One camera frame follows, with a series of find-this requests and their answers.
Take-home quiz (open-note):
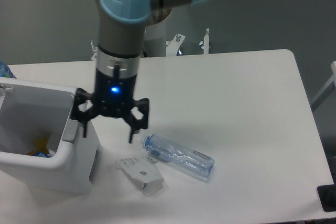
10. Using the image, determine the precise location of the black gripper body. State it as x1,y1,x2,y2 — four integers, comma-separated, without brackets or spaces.
91,70,136,118

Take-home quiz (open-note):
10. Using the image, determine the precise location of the white push-top trash can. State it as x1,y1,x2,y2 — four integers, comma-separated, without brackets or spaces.
1,78,101,194

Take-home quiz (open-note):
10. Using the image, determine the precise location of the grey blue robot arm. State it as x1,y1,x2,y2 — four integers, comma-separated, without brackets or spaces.
70,0,207,134

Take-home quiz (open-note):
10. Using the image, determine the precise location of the colourful trash inside can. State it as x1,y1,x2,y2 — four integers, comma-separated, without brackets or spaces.
26,137,53,158

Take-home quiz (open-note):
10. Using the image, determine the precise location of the crushed white paper carton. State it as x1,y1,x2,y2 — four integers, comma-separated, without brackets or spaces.
114,156,164,196

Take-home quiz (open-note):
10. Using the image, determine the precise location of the clear blue plastic bottle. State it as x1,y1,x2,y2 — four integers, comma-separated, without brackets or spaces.
140,134,215,181

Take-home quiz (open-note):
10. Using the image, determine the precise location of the blue patterned object left edge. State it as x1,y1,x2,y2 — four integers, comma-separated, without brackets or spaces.
0,61,16,79

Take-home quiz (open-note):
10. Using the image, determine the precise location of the black box at table corner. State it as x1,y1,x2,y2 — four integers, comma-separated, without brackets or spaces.
317,184,335,212

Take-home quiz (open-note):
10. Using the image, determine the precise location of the white left base bracket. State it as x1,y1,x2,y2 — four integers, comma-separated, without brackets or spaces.
90,40,98,61

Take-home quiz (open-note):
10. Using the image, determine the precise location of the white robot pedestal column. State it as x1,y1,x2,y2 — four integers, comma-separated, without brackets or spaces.
143,8,172,57

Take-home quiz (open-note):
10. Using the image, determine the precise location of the white right base bracket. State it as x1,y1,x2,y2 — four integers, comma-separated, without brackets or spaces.
165,34,186,57

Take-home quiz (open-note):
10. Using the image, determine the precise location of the white far-right base bracket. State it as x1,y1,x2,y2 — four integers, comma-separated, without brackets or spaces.
199,28,211,55

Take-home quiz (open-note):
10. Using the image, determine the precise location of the white frame at right edge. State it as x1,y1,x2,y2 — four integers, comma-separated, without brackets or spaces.
310,61,335,111

